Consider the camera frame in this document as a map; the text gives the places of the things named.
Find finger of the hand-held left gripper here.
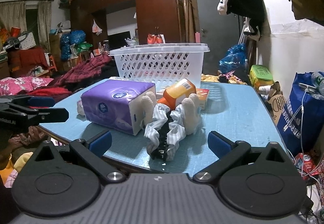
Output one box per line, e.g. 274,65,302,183
22,108,69,127
0,95,55,111

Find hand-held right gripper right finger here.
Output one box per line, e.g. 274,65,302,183
193,130,294,186

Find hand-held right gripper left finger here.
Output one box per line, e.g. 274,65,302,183
32,130,127,186

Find purple tissue pack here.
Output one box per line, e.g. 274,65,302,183
80,79,157,136

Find orange white medicine box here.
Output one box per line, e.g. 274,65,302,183
196,88,210,110

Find clear plastic container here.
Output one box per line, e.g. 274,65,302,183
109,43,211,88

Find pink floral pillow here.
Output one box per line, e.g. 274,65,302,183
0,77,55,96

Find red stool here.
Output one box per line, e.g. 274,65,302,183
48,55,58,72

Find white knit glove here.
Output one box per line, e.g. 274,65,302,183
180,94,203,136
140,91,157,126

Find red cloth cover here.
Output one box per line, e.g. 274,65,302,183
7,47,49,70

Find red plaid blanket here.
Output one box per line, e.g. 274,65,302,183
52,53,113,88

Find striped fabric hair claw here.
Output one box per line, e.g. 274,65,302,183
144,104,189,162

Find orange bottle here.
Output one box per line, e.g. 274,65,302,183
156,78,197,110

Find yellow blanket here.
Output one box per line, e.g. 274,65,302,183
201,73,221,83

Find blue patterned plastic bags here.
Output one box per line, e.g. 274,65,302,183
60,30,86,61

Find green box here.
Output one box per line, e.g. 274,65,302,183
249,64,274,88

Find beige curtain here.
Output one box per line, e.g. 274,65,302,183
0,0,52,48

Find blue plastic bag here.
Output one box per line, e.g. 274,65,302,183
219,44,247,74

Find blue shopping bag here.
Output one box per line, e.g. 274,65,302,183
277,72,324,164

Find red carton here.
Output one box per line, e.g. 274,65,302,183
294,153,317,177

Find white hanging plastic bag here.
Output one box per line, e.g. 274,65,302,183
92,19,103,36

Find black television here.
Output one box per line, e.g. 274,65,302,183
108,32,131,51

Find orange shoes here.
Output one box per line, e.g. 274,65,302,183
147,34,163,45

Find white folding rack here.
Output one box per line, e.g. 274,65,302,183
239,18,254,45

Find clear plastic bottle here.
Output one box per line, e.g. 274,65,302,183
311,71,324,96

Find grey door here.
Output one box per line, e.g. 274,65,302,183
194,0,244,75

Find wooden sticks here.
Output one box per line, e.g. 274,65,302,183
183,0,195,44

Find brown wooden wardrobe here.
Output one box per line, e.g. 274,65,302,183
69,0,183,45

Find white cable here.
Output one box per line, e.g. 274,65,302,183
283,84,312,156

